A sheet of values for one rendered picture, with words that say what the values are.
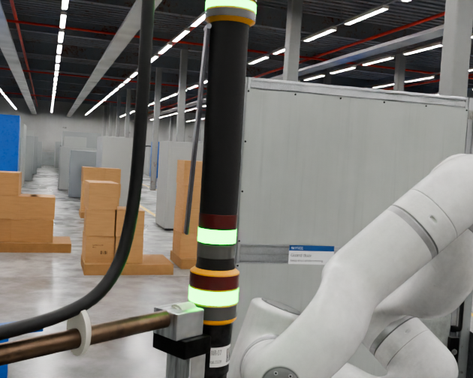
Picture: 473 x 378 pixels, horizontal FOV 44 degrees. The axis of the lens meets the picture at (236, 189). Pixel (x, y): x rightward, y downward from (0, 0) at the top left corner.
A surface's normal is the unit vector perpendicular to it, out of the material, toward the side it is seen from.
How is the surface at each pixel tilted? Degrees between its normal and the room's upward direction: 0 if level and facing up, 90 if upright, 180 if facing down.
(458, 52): 90
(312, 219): 89
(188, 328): 90
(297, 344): 67
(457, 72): 90
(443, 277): 110
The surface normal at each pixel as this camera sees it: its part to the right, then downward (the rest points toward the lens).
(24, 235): 0.34, 0.07
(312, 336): 0.07, -0.29
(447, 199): -0.15, -0.29
